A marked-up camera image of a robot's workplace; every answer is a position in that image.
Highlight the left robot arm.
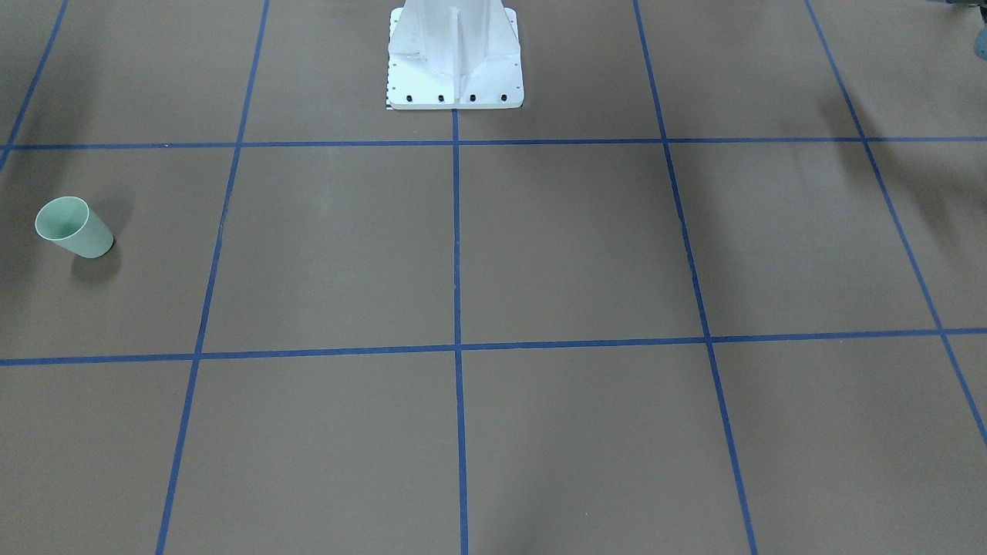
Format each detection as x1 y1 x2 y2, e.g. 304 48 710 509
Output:
945 1 986 61

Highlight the light green plastic cup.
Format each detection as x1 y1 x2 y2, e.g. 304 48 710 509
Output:
34 196 114 259

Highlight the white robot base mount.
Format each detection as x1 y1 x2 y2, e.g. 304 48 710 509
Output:
386 1 525 110

